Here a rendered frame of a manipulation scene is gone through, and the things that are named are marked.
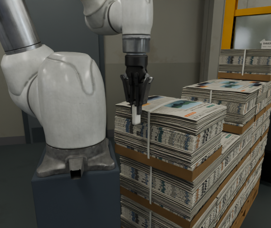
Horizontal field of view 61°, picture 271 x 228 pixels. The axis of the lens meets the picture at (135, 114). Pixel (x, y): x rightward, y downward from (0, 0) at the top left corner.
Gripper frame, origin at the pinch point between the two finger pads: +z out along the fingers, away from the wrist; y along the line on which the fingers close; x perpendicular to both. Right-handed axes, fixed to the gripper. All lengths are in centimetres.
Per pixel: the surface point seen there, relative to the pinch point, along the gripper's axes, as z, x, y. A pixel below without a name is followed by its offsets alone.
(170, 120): 2.2, -7.8, -9.2
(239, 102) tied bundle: 5, -67, -16
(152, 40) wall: -35, -219, 151
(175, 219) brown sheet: 43.9, -10.1, -12.1
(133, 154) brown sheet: 20.4, -7.1, 7.4
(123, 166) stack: 30.5, -10.8, 16.5
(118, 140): 16.6, -7.2, 16.3
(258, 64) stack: -11, -127, -10
